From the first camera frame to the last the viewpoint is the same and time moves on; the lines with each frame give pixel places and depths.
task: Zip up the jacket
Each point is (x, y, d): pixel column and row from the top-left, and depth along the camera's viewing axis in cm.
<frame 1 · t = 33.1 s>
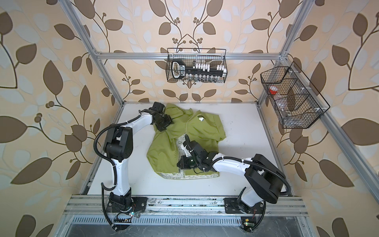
left hand: (172, 122, 100), fingers open
right hand: (176, 166, 80), fingers closed
green zip-up hooded jacket: (164, 150, 93), point 4 cm above the table

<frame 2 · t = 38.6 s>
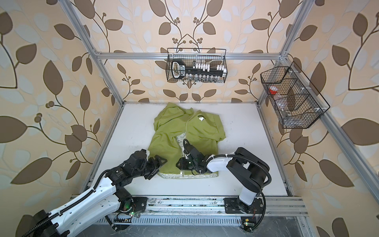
left hand: (165, 164, 78), fingers open
right hand: (177, 166, 86), fingers open
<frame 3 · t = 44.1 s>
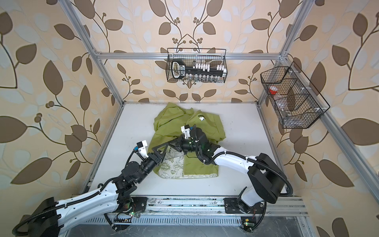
left hand: (168, 146, 70), fingers open
right hand: (166, 144, 73), fingers closed
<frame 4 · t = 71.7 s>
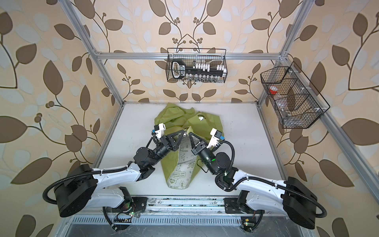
left hand: (183, 133, 63), fingers closed
right hand: (188, 135, 65), fingers closed
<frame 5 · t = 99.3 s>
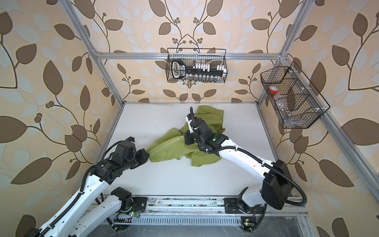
left hand: (150, 153, 77), fingers closed
right hand: (185, 134, 78), fingers closed
green zip-up hooded jacket: (172, 145, 82), point 15 cm above the table

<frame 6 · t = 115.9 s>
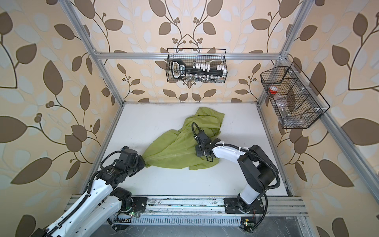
left hand: (146, 160, 81), fingers closed
right hand: (200, 151, 91), fingers closed
green zip-up hooded jacket: (175, 149, 88), point 9 cm above the table

